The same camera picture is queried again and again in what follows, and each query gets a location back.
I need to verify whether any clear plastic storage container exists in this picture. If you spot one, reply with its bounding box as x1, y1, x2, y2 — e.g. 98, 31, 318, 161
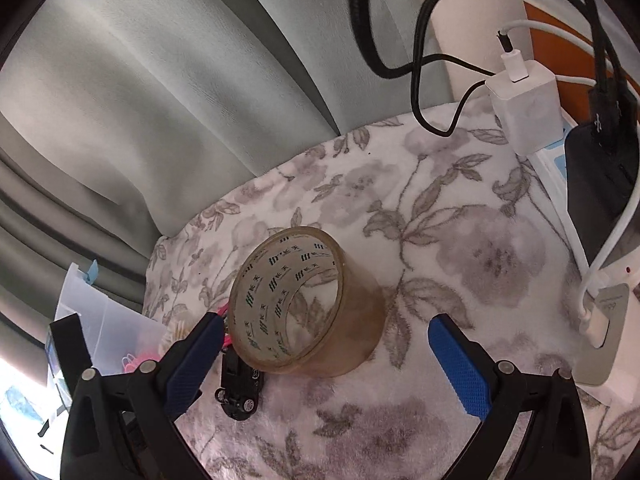
47, 262, 166, 411

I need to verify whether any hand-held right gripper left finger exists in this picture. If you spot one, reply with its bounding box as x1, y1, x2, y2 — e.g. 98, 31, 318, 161
59, 311, 227, 480

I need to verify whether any white cable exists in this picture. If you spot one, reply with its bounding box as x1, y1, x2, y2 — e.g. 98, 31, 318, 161
577, 200, 632, 348
497, 19, 601, 85

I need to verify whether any bundle of pink hair ties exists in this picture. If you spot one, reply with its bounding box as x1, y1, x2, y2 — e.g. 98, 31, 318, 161
120, 350, 157, 373

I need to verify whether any black charger cable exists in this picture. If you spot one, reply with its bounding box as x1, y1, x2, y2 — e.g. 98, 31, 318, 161
570, 0, 632, 126

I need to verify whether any grey curtain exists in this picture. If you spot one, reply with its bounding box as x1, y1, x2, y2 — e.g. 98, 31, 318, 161
0, 110, 168, 361

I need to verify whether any white power strip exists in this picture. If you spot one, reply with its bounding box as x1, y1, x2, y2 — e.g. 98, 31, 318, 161
525, 110, 640, 406

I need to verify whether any brown packing tape roll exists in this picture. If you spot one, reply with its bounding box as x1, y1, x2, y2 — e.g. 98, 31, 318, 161
229, 227, 387, 378

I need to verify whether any thick black cable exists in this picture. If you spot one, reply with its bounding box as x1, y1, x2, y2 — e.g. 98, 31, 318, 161
348, 0, 496, 81

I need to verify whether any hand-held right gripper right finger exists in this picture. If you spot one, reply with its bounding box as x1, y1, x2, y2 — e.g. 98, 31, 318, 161
428, 312, 592, 480

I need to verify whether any thin black cable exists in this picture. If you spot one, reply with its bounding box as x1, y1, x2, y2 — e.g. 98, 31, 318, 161
412, 0, 521, 138

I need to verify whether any pink oval pocket mirror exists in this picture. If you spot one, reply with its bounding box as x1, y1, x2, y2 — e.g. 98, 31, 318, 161
215, 302, 236, 348

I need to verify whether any wooden bed frame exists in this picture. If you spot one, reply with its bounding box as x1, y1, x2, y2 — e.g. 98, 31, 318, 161
522, 0, 640, 126

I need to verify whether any white cube charger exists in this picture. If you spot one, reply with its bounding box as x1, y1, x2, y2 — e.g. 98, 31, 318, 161
485, 60, 563, 157

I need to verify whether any black charger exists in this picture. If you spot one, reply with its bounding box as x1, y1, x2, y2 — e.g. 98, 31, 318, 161
565, 87, 640, 268

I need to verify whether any pale green curtain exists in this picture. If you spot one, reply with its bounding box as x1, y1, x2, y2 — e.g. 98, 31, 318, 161
15, 0, 451, 241

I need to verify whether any black toy car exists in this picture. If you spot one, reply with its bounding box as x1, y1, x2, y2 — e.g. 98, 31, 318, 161
215, 345, 266, 421

